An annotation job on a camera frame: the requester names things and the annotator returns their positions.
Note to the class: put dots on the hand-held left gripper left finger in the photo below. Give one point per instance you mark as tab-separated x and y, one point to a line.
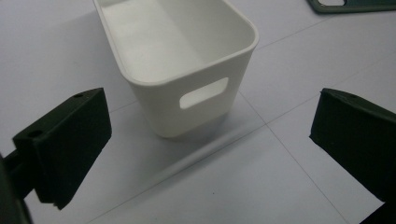
68	143

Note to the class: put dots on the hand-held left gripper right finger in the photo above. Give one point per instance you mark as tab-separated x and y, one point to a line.
358	137

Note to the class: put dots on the grey metal stand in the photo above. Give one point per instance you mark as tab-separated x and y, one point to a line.
358	7

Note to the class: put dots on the white plastic bin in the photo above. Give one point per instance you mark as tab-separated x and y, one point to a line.
162	46

